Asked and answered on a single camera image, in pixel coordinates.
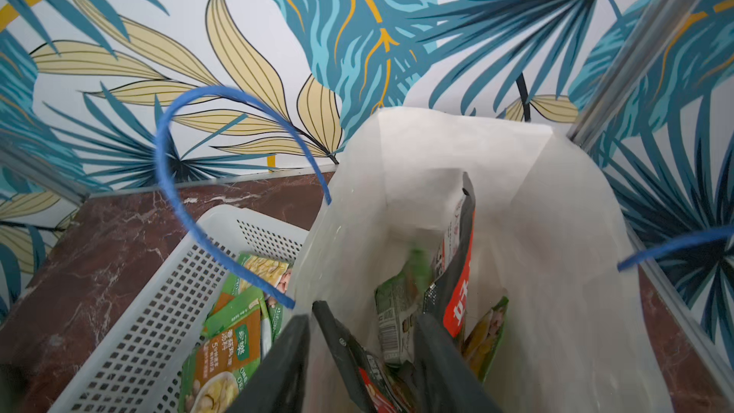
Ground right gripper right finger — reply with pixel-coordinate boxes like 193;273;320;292
414;314;501;413

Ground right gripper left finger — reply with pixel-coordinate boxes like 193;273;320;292
226;315;311;413

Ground orange green soup packet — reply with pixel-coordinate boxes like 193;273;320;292
178;287;273;413

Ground small light green packet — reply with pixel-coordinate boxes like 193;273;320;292
375;248;434;367

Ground checkered paper bag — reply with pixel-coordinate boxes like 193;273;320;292
280;107;672;412

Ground light green condiment packet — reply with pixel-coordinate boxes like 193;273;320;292
462;296;510;382

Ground white plastic basket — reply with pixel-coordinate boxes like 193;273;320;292
51;205;308;412

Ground left aluminium frame post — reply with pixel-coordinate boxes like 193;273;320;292
1;139;90;206

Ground aluminium frame post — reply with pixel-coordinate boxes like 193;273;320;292
568;0;701;151
1;139;90;206

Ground right aluminium frame post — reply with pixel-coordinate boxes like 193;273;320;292
568;0;701;151

